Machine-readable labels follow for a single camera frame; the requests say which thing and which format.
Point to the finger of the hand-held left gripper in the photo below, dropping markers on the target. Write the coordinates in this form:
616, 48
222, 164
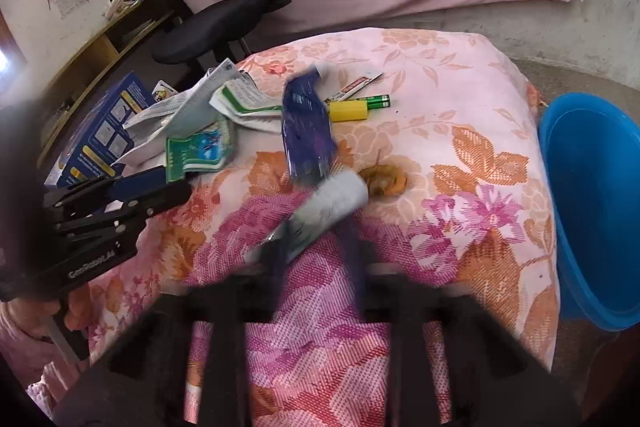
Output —
100, 227
140, 187

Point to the pink floral blanket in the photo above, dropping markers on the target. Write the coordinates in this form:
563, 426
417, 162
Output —
450, 147

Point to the orange peel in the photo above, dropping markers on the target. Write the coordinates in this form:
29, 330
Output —
385, 180

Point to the yellow and white card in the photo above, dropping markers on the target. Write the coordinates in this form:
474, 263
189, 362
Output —
162, 93

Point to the person's left hand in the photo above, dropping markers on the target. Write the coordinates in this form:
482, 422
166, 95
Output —
75, 309

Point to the wooden shelf desk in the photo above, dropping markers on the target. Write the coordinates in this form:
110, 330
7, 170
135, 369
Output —
95, 43

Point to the green battery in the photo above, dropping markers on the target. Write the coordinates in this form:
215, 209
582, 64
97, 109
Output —
378, 101

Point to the grey paper roll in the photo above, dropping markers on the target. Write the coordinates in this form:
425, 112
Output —
330, 202

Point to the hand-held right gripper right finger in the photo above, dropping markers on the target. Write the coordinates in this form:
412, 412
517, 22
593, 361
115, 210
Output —
352, 257

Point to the green and white packet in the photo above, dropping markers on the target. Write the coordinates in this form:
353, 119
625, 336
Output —
200, 150

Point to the yellow lighter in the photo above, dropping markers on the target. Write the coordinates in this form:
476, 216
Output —
347, 111

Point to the red and white sachet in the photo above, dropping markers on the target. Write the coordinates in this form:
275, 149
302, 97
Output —
352, 87

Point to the white printed receipt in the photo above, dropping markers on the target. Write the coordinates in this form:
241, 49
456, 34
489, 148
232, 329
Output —
200, 92

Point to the white paper with green print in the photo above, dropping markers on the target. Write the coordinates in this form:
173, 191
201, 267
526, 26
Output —
245, 103

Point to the blue cardboard box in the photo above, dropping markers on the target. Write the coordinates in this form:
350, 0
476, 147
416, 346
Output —
100, 127

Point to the purple plastic wrapper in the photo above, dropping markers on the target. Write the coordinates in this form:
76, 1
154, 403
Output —
305, 127

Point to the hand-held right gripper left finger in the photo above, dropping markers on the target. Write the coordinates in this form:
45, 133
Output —
280, 257

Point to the white crumpled paper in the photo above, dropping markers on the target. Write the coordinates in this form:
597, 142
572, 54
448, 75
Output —
145, 149

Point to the blue plastic basin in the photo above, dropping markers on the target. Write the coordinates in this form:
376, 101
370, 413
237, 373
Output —
590, 207

